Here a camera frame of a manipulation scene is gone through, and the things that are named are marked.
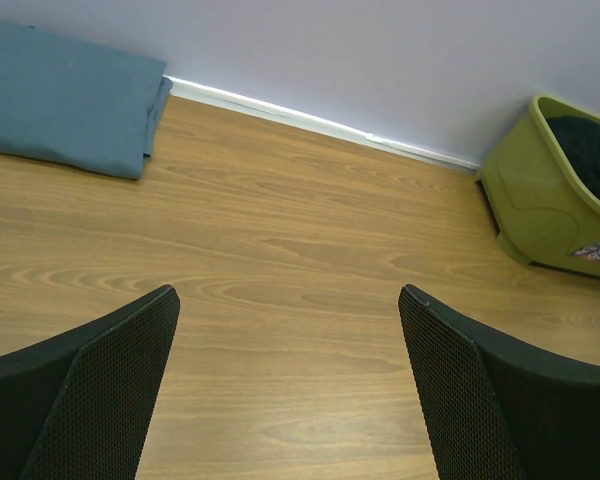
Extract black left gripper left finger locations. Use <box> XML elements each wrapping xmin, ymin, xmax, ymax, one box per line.
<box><xmin>0</xmin><ymin>285</ymin><xmax>180</xmax><ymax>479</ymax></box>

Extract black t-shirt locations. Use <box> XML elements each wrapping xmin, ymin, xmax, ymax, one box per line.
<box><xmin>547</xmin><ymin>116</ymin><xmax>600</xmax><ymax>200</ymax></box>

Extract folded blue-grey t-shirt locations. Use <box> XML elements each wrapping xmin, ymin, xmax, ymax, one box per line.
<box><xmin>0</xmin><ymin>21</ymin><xmax>172</xmax><ymax>180</ymax></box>

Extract olive green plastic bin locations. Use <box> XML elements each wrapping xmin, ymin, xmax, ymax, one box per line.
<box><xmin>476</xmin><ymin>95</ymin><xmax>600</xmax><ymax>277</ymax></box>

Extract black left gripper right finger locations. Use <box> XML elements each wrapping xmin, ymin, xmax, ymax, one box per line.
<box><xmin>398</xmin><ymin>284</ymin><xmax>600</xmax><ymax>479</ymax></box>

